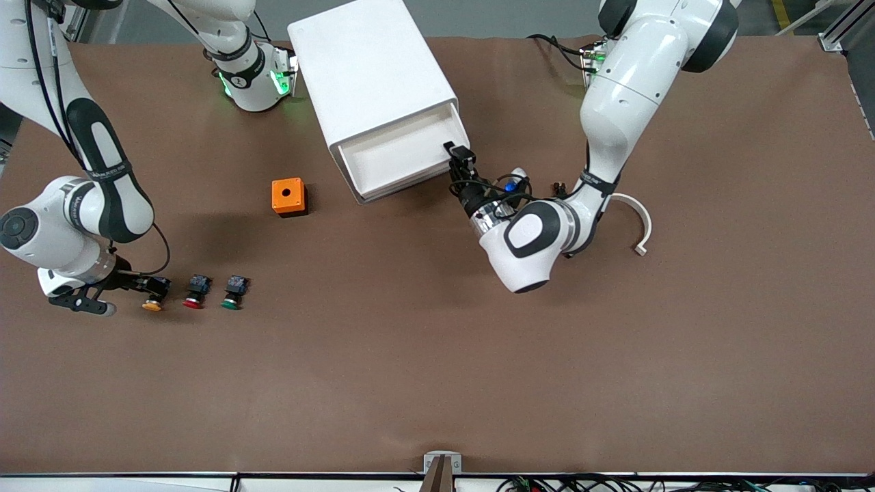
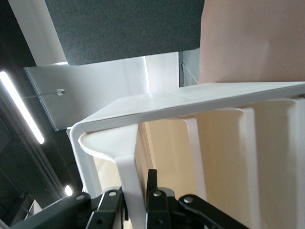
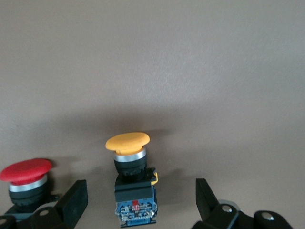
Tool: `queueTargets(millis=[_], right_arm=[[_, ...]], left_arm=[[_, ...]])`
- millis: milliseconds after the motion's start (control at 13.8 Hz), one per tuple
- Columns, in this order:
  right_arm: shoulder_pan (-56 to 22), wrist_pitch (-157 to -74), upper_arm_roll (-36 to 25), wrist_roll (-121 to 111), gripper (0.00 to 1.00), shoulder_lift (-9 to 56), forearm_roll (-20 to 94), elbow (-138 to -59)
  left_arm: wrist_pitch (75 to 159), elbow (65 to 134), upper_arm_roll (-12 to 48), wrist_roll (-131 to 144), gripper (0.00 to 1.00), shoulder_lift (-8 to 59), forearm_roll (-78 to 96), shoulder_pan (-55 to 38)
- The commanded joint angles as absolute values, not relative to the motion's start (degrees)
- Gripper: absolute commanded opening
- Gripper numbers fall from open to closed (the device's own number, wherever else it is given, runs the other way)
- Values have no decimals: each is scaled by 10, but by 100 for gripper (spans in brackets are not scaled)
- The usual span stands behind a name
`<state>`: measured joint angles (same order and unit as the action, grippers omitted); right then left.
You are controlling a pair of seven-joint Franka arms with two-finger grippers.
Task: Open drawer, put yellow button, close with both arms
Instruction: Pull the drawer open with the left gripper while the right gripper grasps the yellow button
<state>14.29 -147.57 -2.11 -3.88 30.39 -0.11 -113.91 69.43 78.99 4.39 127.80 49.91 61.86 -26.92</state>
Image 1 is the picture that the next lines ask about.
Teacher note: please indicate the green push button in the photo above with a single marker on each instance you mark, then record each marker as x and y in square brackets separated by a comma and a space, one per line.
[234, 292]

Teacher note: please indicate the white curved plastic clip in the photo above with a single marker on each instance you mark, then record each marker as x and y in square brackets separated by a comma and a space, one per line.
[646, 225]

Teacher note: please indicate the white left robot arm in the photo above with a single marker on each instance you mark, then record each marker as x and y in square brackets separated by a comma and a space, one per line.
[636, 89]

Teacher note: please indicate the orange button enclosure box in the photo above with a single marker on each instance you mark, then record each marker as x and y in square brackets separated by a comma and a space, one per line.
[287, 195]

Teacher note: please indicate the aluminium frame profile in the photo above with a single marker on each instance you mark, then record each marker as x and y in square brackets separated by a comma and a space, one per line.
[830, 41]

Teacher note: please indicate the red push button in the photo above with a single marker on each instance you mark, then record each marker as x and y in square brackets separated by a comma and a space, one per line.
[196, 290]

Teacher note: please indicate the brown pointed post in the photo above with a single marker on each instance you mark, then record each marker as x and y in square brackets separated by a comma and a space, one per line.
[437, 482]

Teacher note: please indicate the white plastic drawer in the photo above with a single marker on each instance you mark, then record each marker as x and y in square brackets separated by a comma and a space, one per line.
[396, 154]

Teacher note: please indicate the grey metal bracket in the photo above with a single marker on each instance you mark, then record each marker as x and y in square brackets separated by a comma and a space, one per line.
[442, 461]

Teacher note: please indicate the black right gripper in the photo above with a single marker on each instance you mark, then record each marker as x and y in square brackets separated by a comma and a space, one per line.
[130, 279]

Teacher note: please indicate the white table edge rail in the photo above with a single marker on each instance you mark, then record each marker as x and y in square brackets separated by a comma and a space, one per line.
[137, 485]

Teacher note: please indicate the white drawer cabinet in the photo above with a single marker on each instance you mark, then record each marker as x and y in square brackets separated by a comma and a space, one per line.
[369, 75]

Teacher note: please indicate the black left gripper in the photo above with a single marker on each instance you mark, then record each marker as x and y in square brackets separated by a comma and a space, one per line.
[469, 196]

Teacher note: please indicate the yellow push button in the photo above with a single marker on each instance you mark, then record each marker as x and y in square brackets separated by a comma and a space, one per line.
[152, 305]

